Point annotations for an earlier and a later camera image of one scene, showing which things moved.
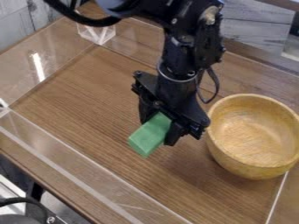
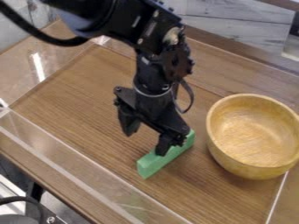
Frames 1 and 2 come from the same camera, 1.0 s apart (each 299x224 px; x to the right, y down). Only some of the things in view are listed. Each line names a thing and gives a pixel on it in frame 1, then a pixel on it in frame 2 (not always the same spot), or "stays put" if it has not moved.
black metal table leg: x=37 y=192 stays put
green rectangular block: x=149 y=136 to x=149 y=164
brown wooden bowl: x=253 y=136 stays put
